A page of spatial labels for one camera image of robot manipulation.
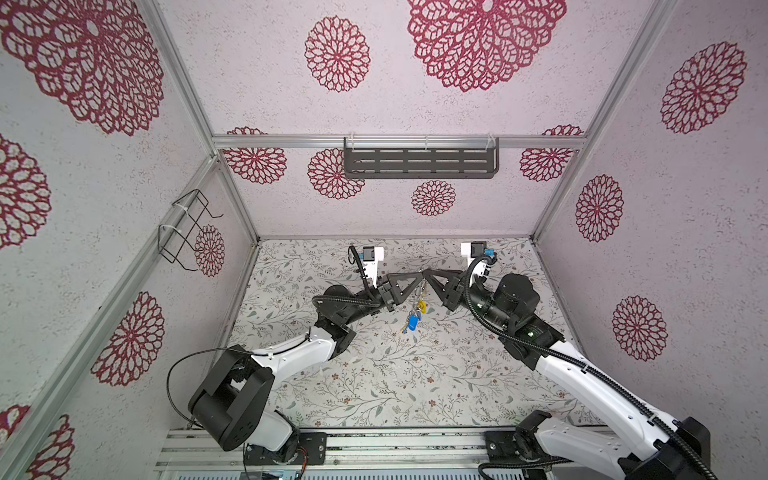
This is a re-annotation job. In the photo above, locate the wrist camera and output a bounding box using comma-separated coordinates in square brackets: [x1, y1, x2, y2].
[359, 246, 384, 288]
[461, 241, 497, 285]

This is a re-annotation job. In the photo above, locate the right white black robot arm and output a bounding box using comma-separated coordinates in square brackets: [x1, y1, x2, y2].
[423, 269, 715, 479]

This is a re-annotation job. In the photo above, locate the blue key tag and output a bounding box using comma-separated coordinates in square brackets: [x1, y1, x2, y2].
[406, 314, 421, 331]

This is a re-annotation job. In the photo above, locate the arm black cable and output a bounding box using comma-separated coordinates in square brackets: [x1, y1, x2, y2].
[463, 254, 721, 480]
[166, 335, 313, 430]

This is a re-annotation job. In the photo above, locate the dark metal wall shelf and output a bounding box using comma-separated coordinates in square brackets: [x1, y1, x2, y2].
[342, 138, 500, 180]

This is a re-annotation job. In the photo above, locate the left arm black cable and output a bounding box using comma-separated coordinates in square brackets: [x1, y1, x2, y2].
[166, 335, 313, 430]

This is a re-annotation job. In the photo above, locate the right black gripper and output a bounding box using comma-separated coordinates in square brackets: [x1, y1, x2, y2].
[425, 269, 513, 336]

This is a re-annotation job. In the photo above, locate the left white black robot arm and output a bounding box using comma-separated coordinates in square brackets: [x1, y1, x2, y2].
[188, 272, 423, 463]

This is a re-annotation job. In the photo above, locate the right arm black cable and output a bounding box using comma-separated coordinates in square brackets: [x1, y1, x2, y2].
[463, 254, 721, 480]

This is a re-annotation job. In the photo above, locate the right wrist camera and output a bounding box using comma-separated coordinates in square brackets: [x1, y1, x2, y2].
[461, 241, 497, 285]

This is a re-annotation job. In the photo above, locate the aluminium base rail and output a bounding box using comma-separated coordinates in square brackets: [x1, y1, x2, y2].
[152, 425, 607, 475]

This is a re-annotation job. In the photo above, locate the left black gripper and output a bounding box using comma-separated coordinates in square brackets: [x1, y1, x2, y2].
[344, 273, 422, 328]

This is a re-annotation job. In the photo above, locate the black wire wall rack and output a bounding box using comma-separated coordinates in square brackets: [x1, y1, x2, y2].
[156, 188, 222, 272]

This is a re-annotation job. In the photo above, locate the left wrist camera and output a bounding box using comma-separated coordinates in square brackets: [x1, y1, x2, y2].
[359, 246, 384, 288]

